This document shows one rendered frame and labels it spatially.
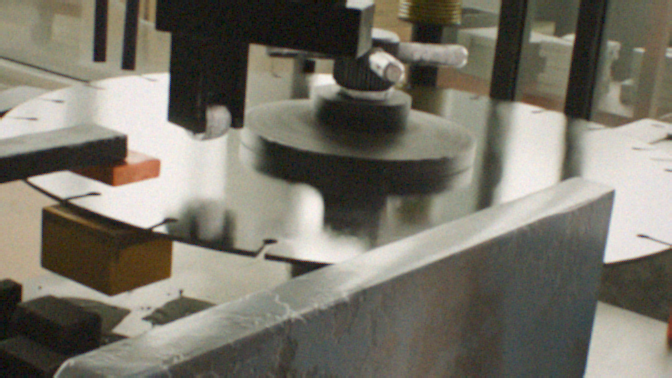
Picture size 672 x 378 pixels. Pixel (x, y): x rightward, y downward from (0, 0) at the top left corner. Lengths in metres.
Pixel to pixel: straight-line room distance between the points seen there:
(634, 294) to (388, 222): 0.36
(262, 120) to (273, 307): 0.32
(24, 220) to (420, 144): 0.56
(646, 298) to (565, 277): 0.44
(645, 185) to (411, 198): 0.12
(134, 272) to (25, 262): 0.51
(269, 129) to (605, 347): 0.22
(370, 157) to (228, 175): 0.06
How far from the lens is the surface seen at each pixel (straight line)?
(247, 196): 0.48
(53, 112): 0.59
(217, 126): 0.50
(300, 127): 0.55
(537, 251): 0.33
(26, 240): 1.00
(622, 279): 0.80
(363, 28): 0.47
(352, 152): 0.52
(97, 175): 0.44
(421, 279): 0.28
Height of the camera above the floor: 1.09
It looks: 17 degrees down
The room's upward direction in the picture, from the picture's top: 6 degrees clockwise
